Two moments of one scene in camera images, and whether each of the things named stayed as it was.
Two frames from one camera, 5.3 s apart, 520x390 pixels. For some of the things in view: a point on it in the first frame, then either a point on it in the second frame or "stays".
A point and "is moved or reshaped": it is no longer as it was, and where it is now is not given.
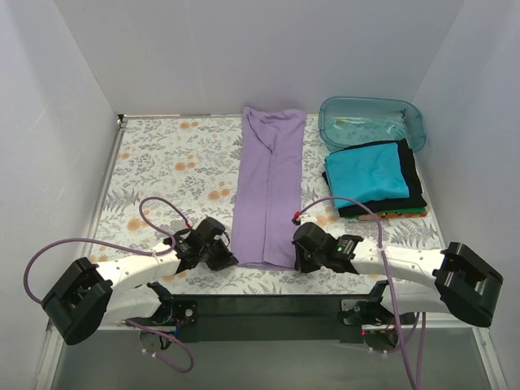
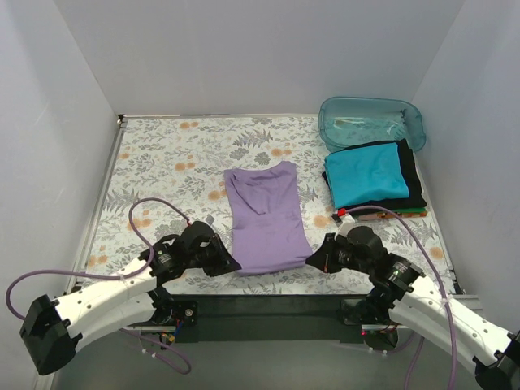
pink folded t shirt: x=366 y=217 stays
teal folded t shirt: x=366 y=174 stays
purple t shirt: x=268 y=198 is moved or reshaped
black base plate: x=268 y=319 stays
